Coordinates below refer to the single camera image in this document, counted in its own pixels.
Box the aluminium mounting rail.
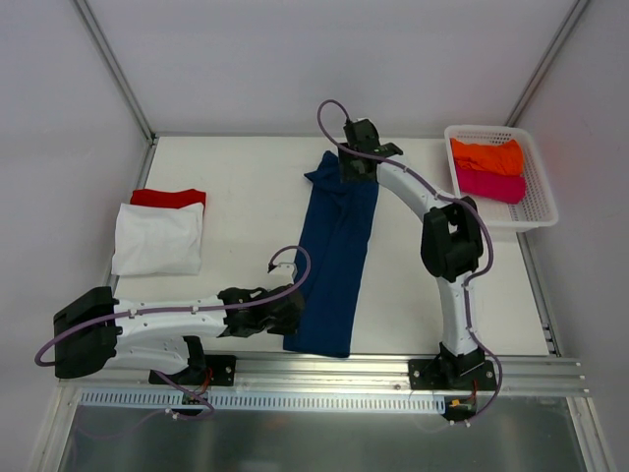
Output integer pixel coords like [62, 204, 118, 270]
[58, 347, 591, 396]

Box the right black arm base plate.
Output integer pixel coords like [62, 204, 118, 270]
[408, 358, 497, 391]

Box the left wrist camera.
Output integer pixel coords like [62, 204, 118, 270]
[267, 263, 298, 287]

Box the folded red t shirt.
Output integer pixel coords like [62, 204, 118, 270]
[130, 189, 206, 209]

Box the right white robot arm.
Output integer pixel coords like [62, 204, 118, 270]
[338, 119, 497, 391]

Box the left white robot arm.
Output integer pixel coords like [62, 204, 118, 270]
[53, 284, 306, 384]

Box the white slotted cable duct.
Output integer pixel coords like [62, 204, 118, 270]
[80, 388, 446, 415]

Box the pink t shirt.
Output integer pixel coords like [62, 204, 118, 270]
[455, 164, 526, 205]

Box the white plastic basket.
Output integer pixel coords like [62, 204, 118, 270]
[444, 125, 558, 232]

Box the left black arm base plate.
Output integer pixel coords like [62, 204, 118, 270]
[166, 354, 237, 387]

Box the navy blue t shirt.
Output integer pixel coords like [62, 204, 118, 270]
[283, 151, 378, 358]

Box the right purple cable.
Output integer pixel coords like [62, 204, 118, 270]
[316, 99, 504, 427]

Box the folded white t shirt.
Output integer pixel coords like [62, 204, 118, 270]
[111, 203, 204, 276]

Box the orange t shirt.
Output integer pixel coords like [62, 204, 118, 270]
[450, 139, 525, 177]

